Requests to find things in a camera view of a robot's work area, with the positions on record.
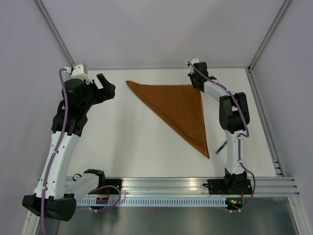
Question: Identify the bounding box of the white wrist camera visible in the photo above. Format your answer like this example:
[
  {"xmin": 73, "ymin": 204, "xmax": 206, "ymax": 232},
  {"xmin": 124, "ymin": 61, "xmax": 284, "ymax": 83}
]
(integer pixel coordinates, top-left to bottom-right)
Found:
[
  {"xmin": 186, "ymin": 58, "xmax": 199, "ymax": 74},
  {"xmin": 63, "ymin": 63, "xmax": 92, "ymax": 84}
]

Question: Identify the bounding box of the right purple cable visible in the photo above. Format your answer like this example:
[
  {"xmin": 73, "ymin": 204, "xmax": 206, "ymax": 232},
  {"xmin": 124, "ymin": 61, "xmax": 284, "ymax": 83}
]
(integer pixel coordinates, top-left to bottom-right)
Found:
[{"xmin": 185, "ymin": 60, "xmax": 257, "ymax": 213}]

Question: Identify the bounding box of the orange-brown cloth napkin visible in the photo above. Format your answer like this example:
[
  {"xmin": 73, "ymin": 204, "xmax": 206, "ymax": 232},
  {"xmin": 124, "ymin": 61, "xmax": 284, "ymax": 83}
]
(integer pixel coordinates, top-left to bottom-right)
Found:
[{"xmin": 126, "ymin": 80, "xmax": 210, "ymax": 158}]

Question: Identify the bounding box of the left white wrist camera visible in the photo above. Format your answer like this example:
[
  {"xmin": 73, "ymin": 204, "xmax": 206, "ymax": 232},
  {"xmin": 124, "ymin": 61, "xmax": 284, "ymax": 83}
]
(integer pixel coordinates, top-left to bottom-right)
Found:
[{"xmin": 63, "ymin": 63, "xmax": 92, "ymax": 84}]

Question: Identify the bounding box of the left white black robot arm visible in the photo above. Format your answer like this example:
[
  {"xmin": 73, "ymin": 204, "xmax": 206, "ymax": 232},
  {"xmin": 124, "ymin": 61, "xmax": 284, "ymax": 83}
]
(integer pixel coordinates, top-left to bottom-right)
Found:
[{"xmin": 22, "ymin": 73, "xmax": 116, "ymax": 221}]

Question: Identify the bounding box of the right aluminium frame post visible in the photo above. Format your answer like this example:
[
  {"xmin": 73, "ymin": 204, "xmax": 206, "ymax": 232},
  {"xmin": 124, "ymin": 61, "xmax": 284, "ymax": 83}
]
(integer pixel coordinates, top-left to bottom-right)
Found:
[{"xmin": 247, "ymin": 0, "xmax": 293, "ymax": 73}]

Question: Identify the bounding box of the left aluminium frame post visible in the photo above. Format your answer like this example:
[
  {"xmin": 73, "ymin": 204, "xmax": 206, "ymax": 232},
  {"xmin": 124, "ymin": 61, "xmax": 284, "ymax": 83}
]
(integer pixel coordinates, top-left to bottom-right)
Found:
[{"xmin": 32, "ymin": 0, "xmax": 75, "ymax": 67}]

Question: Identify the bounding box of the aluminium frame post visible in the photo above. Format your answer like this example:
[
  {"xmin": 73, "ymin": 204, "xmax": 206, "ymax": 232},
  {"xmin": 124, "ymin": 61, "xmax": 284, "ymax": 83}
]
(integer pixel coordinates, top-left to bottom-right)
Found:
[
  {"xmin": 247, "ymin": 0, "xmax": 293, "ymax": 73},
  {"xmin": 32, "ymin": 0, "xmax": 75, "ymax": 67}
]

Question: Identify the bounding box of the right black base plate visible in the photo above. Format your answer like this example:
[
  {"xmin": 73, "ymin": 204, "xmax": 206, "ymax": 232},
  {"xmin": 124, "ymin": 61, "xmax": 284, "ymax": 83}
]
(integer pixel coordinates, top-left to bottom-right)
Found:
[{"xmin": 206, "ymin": 179, "xmax": 253, "ymax": 195}]

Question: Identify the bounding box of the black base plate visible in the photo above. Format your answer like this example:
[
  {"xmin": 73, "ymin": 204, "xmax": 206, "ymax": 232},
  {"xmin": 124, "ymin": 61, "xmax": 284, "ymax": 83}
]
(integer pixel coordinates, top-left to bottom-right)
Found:
[
  {"xmin": 206, "ymin": 179, "xmax": 253, "ymax": 195},
  {"xmin": 104, "ymin": 179, "xmax": 122, "ymax": 195}
]

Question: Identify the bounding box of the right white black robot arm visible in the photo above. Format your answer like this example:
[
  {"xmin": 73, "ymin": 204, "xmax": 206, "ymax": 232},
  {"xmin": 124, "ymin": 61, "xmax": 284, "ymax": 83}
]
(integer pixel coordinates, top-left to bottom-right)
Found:
[{"xmin": 186, "ymin": 59, "xmax": 253, "ymax": 195}]

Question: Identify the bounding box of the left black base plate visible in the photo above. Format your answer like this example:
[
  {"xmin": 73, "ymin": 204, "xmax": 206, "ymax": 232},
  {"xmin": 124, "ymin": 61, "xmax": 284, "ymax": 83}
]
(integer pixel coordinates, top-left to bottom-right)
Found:
[{"xmin": 104, "ymin": 179, "xmax": 122, "ymax": 195}]

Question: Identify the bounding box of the green-handled steel knife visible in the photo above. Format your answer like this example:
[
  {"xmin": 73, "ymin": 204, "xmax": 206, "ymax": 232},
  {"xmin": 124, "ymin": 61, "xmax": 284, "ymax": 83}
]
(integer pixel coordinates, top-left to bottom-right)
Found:
[{"xmin": 215, "ymin": 141, "xmax": 227, "ymax": 155}]

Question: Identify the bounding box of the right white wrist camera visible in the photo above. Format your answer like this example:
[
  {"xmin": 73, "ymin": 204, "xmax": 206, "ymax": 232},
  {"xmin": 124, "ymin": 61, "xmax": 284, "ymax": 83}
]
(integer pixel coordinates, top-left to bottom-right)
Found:
[{"xmin": 186, "ymin": 58, "xmax": 199, "ymax": 74}]

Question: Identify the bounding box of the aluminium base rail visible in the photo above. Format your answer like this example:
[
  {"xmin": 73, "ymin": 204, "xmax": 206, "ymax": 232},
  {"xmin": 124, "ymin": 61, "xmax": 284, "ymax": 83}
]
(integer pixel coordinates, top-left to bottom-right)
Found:
[{"xmin": 120, "ymin": 177, "xmax": 300, "ymax": 197}]

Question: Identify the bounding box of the white slotted cable duct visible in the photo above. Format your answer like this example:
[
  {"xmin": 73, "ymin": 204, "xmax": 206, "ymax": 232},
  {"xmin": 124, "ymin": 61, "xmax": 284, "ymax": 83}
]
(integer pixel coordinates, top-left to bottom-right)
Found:
[{"xmin": 77, "ymin": 196, "xmax": 226, "ymax": 207}]

